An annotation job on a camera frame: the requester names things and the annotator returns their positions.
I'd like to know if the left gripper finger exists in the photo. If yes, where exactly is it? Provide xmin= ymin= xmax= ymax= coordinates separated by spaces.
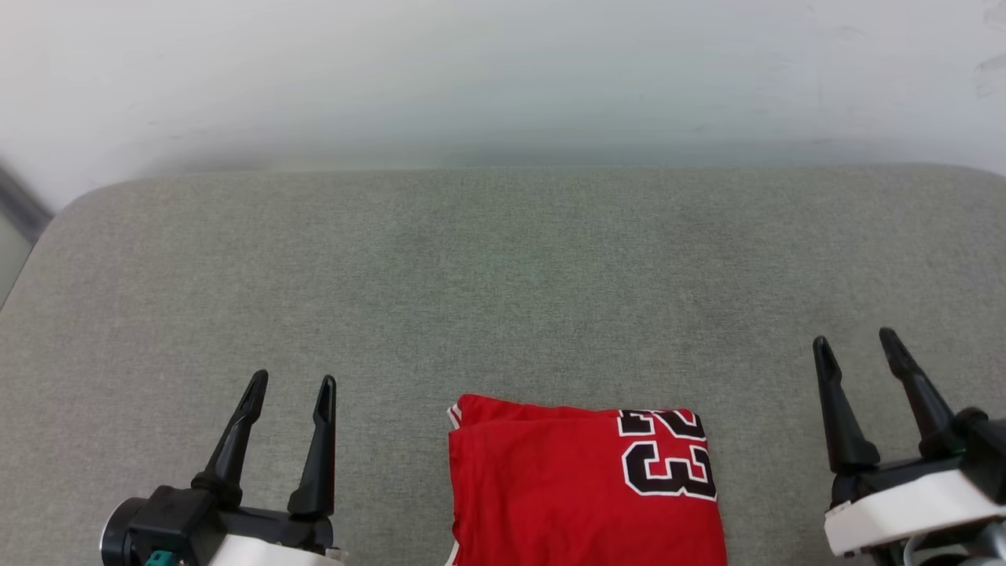
xmin=192 ymin=369 xmax=270 ymax=509
xmin=287 ymin=375 xmax=337 ymax=519

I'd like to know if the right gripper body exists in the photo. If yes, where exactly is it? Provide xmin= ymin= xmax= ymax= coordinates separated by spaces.
xmin=823 ymin=455 xmax=1006 ymax=560

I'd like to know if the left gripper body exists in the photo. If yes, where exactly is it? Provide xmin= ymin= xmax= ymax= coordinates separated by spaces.
xmin=207 ymin=509 xmax=347 ymax=566

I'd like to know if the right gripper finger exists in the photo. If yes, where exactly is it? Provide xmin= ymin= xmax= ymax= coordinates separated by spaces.
xmin=813 ymin=336 xmax=882 ymax=476
xmin=878 ymin=327 xmax=972 ymax=461

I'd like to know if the red and white basketball jersey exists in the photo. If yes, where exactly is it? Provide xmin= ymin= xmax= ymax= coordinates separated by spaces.
xmin=446 ymin=394 xmax=728 ymax=566

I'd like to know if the grey fabric table pad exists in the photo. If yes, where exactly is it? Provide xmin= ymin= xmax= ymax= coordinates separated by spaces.
xmin=0 ymin=163 xmax=1006 ymax=566

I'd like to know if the grey metal wall post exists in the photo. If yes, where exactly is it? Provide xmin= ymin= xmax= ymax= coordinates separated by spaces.
xmin=0 ymin=161 xmax=53 ymax=244

